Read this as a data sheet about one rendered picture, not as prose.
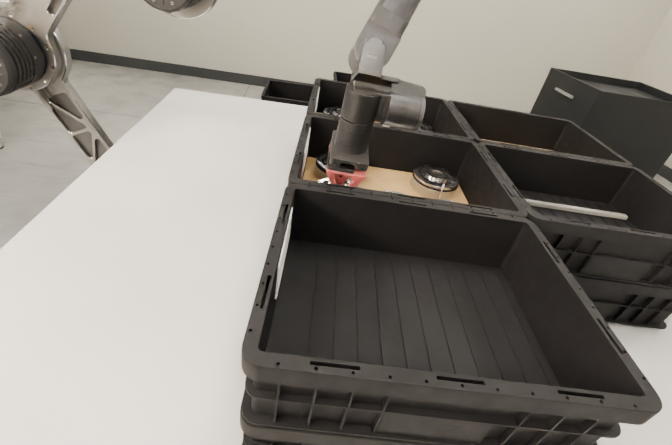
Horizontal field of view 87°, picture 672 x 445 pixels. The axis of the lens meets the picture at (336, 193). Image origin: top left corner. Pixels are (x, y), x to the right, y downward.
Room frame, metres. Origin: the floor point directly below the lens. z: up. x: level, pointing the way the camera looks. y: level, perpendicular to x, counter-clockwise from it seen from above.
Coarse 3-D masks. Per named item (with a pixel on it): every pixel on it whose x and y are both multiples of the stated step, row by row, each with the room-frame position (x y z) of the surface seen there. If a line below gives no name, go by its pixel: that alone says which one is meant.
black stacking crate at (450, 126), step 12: (324, 84) 1.05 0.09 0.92; (336, 84) 1.06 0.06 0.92; (324, 96) 1.05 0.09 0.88; (336, 96) 1.06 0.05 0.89; (324, 108) 1.05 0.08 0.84; (432, 108) 1.08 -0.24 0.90; (444, 108) 1.04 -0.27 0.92; (432, 120) 1.08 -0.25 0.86; (444, 120) 1.01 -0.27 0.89; (444, 132) 0.97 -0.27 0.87; (456, 132) 0.89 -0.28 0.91
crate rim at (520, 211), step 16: (304, 128) 0.68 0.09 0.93; (384, 128) 0.77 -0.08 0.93; (304, 144) 0.61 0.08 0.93; (496, 176) 0.63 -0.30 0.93; (368, 192) 0.48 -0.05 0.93; (384, 192) 0.49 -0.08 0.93; (512, 192) 0.57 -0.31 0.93; (464, 208) 0.49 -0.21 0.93; (480, 208) 0.50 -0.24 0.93; (496, 208) 0.51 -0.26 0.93
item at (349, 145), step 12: (336, 132) 0.56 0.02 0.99; (348, 132) 0.54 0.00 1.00; (360, 132) 0.54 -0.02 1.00; (336, 144) 0.55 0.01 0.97; (348, 144) 0.54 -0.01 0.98; (360, 144) 0.54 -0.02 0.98; (336, 156) 0.52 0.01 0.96; (348, 156) 0.53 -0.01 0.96; (360, 156) 0.54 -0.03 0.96; (360, 168) 0.52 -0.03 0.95
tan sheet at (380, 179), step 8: (312, 160) 0.74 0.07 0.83; (312, 168) 0.70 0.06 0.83; (368, 168) 0.75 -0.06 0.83; (376, 168) 0.76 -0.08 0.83; (304, 176) 0.66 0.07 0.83; (312, 176) 0.67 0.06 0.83; (368, 176) 0.71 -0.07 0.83; (376, 176) 0.72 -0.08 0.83; (384, 176) 0.73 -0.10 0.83; (392, 176) 0.73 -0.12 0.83; (400, 176) 0.74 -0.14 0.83; (408, 176) 0.75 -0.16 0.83; (360, 184) 0.67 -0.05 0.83; (368, 184) 0.68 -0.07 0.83; (376, 184) 0.68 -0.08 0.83; (384, 184) 0.69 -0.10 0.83; (392, 184) 0.70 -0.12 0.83; (400, 184) 0.70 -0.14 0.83; (408, 184) 0.71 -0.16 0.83; (400, 192) 0.67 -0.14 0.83; (408, 192) 0.68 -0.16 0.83; (416, 192) 0.68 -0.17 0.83; (456, 192) 0.72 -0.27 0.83; (456, 200) 0.68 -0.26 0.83; (464, 200) 0.69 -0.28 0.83
